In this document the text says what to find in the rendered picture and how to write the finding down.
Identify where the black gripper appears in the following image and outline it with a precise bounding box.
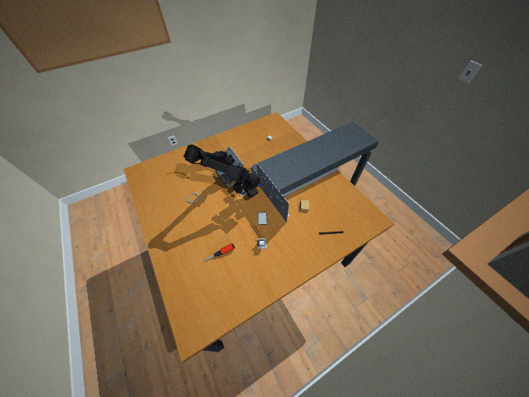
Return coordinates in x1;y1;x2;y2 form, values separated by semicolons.
243;182;259;198

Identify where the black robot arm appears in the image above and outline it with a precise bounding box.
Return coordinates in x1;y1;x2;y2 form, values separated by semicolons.
183;144;260;194

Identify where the red screwdriver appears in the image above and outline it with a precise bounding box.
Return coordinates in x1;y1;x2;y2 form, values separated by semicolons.
203;243;235;262

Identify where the dark grey rectangular cover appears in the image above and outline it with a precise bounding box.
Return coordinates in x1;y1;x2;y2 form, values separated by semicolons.
251;122;379;194

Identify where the dark grey panel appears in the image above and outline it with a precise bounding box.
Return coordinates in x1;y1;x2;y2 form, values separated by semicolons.
256;163;289;222

